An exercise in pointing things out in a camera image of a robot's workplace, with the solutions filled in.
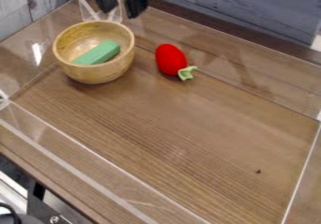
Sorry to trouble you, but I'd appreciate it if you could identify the green rectangular block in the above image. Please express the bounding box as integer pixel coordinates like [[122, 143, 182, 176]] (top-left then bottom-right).
[[71, 40, 121, 65]]

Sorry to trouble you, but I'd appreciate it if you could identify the light brown wooden bowl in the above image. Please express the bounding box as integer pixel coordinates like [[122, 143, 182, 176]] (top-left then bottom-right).
[[52, 21, 135, 84]]

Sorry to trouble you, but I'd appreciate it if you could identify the red felt strawberry toy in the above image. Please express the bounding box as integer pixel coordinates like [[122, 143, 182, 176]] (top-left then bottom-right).
[[155, 44, 197, 81]]

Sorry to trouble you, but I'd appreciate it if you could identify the grey blue sofa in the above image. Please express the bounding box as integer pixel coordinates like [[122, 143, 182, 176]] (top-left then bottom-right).
[[166, 0, 321, 45]]

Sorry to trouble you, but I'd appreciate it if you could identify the black metal table bracket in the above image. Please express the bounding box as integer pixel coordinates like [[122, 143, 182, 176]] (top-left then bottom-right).
[[27, 181, 72, 224]]

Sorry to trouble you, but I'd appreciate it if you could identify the black cable bottom left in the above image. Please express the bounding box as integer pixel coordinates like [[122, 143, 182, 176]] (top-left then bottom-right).
[[0, 202, 23, 224]]

